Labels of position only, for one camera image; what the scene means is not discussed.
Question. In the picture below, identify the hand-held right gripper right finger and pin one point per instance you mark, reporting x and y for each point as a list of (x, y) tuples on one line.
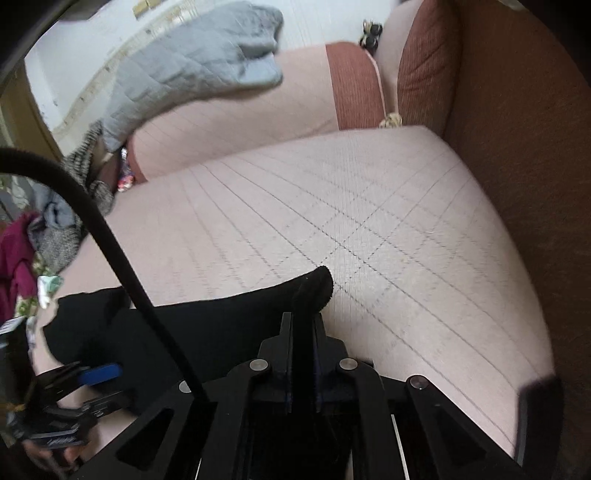
[(318, 383)]

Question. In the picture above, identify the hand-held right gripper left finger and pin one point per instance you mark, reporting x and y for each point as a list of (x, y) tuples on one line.
[(287, 369)]

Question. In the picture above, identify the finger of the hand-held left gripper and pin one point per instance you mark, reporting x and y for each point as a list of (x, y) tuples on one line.
[(104, 406), (99, 374)]

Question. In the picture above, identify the black pants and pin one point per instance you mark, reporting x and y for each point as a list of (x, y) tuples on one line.
[(221, 332)]

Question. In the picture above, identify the green patterned cloth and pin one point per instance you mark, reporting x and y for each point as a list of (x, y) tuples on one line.
[(27, 307)]

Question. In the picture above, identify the maroon garment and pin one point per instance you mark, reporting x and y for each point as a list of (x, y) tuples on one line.
[(14, 263)]

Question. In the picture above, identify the pink quilted sofa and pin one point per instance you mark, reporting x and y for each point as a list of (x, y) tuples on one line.
[(369, 230)]

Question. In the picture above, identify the blue denim garment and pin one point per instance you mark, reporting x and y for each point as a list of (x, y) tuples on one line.
[(57, 214)]

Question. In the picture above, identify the houndstooth coat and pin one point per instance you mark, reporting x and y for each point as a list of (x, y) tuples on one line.
[(74, 161)]

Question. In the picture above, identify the pink and brown bolster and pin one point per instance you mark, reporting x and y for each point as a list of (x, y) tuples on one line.
[(258, 106)]

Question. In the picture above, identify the wooden door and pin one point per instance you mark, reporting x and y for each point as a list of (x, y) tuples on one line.
[(27, 115)]

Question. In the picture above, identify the beige tassel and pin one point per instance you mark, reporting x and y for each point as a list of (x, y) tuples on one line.
[(390, 121)]

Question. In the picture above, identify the grey quilted pillow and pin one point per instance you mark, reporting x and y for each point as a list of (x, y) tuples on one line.
[(184, 64)]

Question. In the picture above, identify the pink and brown cushion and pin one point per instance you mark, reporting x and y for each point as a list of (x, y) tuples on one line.
[(420, 64)]

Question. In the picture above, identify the small black object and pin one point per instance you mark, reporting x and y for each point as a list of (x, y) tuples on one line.
[(371, 36)]

